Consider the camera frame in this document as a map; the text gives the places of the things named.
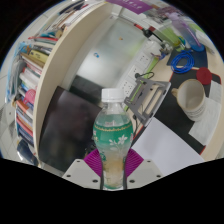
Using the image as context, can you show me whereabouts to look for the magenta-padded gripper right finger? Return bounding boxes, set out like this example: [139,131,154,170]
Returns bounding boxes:
[124,148,165,190]

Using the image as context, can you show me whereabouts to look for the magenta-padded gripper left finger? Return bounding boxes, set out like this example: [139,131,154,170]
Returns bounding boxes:
[62,148,105,191]

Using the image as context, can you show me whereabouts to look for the green-labelled clear drink bottle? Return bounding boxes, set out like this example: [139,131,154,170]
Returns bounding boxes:
[92,87,135,191]

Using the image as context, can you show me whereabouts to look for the black computer monitor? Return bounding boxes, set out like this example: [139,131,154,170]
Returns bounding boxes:
[38,85,103,173]

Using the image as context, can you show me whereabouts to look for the black desk mat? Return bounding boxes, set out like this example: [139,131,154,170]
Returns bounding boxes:
[131,49,223,156]

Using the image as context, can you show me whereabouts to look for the white printed paper sheet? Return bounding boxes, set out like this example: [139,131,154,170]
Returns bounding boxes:
[188,84,223,146]

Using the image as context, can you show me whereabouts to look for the white patterned ceramic cup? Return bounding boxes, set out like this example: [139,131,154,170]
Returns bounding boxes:
[171,78,208,122]

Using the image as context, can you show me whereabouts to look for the beige shelf unit with books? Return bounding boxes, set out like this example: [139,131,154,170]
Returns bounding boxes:
[4,0,118,168]

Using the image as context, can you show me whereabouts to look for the flat round red coaster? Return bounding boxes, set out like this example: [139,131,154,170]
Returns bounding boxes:
[195,66,213,86]

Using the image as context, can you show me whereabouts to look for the white wall socket row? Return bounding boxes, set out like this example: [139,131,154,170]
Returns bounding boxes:
[119,49,155,101]

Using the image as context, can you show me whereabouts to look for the coiled blue cable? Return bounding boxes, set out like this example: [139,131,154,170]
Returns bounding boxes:
[170,49,195,75]

